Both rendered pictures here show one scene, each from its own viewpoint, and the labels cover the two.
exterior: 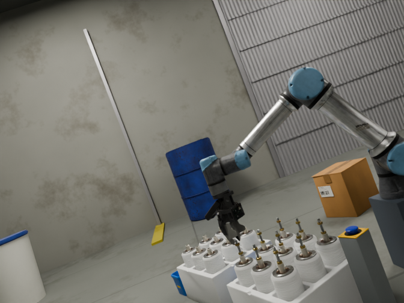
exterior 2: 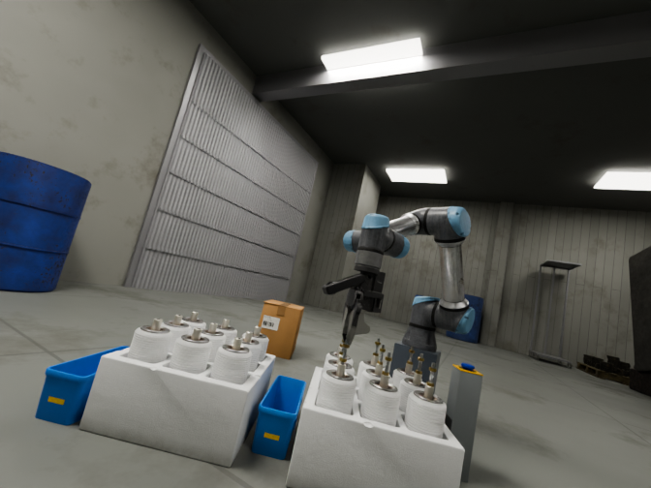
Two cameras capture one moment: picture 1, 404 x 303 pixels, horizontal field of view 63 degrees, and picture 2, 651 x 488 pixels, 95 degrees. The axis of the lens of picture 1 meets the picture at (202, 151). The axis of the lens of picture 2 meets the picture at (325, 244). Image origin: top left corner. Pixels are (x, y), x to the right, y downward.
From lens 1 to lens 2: 1.26 m
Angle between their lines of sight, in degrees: 57
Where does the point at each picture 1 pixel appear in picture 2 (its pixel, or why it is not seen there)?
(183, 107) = (67, 123)
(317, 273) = not seen: hidden behind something
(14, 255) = not seen: outside the picture
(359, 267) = (468, 407)
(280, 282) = (441, 411)
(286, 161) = (143, 271)
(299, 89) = (461, 223)
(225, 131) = (100, 195)
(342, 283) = not seen: hidden behind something
